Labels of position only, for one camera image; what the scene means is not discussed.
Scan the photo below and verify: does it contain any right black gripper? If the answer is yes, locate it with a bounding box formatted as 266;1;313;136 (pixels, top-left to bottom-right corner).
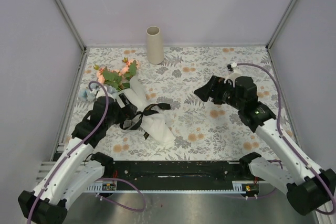
193;76;244;110

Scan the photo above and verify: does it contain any black ribbon with gold lettering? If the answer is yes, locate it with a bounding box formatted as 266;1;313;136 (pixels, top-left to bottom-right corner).
120;103;175;144

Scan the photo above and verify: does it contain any artificial flower bouquet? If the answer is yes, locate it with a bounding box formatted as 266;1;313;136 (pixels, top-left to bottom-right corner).
78;57;140;102

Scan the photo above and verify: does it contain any white wrapping paper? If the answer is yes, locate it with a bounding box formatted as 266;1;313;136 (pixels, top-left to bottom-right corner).
97;76;176;146

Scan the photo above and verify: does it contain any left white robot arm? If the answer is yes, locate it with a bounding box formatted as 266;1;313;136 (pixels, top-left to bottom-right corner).
18;93;143;223

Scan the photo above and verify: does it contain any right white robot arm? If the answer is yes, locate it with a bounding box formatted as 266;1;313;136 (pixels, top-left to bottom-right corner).
194;76;335;216

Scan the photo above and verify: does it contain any beige ceramic vase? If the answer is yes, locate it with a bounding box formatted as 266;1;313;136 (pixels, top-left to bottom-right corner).
146;26;164;65

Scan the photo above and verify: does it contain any floral patterned table mat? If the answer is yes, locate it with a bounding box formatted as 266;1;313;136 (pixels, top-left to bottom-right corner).
80;46;293;161

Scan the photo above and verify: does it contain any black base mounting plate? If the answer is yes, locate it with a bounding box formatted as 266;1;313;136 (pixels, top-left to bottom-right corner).
103;161;255;184

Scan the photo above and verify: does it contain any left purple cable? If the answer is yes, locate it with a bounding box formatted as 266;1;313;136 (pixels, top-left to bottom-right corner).
26;81;146;222

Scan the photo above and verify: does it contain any purple cable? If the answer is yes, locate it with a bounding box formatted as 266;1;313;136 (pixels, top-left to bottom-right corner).
26;81;146;222
230;62;331;214

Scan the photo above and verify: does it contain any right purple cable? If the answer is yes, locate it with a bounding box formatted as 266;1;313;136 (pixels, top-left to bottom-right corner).
230;62;331;214

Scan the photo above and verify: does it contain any white slotted cable duct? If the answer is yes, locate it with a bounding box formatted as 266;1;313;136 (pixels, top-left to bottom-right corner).
84;178;259;194

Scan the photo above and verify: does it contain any aluminium frame rail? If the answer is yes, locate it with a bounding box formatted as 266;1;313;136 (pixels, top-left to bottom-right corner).
49;0;87;161

